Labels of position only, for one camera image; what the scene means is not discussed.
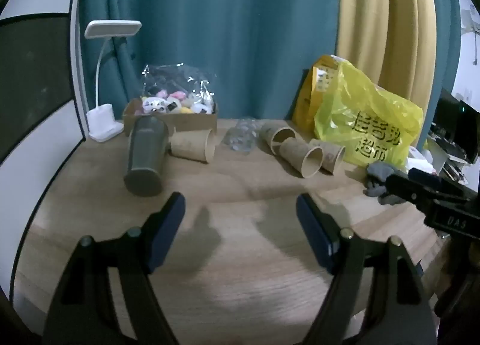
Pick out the yellow plastic bag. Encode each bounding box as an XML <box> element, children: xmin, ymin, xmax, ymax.
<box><xmin>313</xmin><ymin>59</ymin><xmax>424</xmax><ymax>169</ymax></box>

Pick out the grey cloth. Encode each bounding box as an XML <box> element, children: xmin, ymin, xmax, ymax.
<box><xmin>363</xmin><ymin>162</ymin><xmax>406</xmax><ymax>206</ymax></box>

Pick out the grey metal tumbler cup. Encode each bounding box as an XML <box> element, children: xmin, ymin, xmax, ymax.
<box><xmin>123</xmin><ymin>116</ymin><xmax>170</xmax><ymax>198</ymax></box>

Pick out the yellow curtain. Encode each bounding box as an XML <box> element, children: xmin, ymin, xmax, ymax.
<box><xmin>336</xmin><ymin>0</ymin><xmax>440</xmax><ymax>106</ymax></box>

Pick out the clear bag of small toys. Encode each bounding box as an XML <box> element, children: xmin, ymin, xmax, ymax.
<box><xmin>139</xmin><ymin>63</ymin><xmax>218</xmax><ymax>115</ymax></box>

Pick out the white tissue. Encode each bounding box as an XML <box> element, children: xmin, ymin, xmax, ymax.
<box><xmin>406</xmin><ymin>145</ymin><xmax>438</xmax><ymax>176</ymax></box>

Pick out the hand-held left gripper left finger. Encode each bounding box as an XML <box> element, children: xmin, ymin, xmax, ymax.
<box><xmin>41</xmin><ymin>192</ymin><xmax>186</xmax><ymax>345</ymax></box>

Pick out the brown paper cup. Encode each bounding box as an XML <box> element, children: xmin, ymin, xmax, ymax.
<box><xmin>170</xmin><ymin>129</ymin><xmax>217</xmax><ymax>163</ymax></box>
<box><xmin>279</xmin><ymin>138</ymin><xmax>324</xmax><ymax>179</ymax></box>
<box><xmin>309</xmin><ymin>138</ymin><xmax>346</xmax><ymax>175</ymax></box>
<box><xmin>259</xmin><ymin>122</ymin><xmax>298</xmax><ymax>155</ymax></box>

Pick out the teal curtain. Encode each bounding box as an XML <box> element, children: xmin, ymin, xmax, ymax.
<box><xmin>77</xmin><ymin>0</ymin><xmax>461</xmax><ymax>151</ymax></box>

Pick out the orange paper bag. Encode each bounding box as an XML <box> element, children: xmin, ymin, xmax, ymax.
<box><xmin>292</xmin><ymin>54</ymin><xmax>351</xmax><ymax>132</ymax></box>

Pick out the white desk lamp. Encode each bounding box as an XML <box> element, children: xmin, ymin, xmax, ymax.
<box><xmin>84</xmin><ymin>20</ymin><xmax>143</xmax><ymax>142</ymax></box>

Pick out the crumpled clear plastic wrap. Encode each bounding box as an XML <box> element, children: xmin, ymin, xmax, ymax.
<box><xmin>220</xmin><ymin>117</ymin><xmax>265</xmax><ymax>153</ymax></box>

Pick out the black device with green light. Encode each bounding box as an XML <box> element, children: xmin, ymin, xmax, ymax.
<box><xmin>436</xmin><ymin>87</ymin><xmax>480</xmax><ymax>165</ymax></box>

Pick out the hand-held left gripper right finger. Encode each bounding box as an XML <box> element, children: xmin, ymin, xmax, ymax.
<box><xmin>296</xmin><ymin>193</ymin><xmax>439</xmax><ymax>345</ymax></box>

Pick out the cardboard box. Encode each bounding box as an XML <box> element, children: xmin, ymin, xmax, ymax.
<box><xmin>122</xmin><ymin>97</ymin><xmax>219</xmax><ymax>137</ymax></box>

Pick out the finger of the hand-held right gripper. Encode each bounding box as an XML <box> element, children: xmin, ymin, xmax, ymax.
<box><xmin>408</xmin><ymin>167</ymin><xmax>466</xmax><ymax>200</ymax></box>
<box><xmin>385</xmin><ymin>173</ymin><xmax>437</xmax><ymax>215</ymax></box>

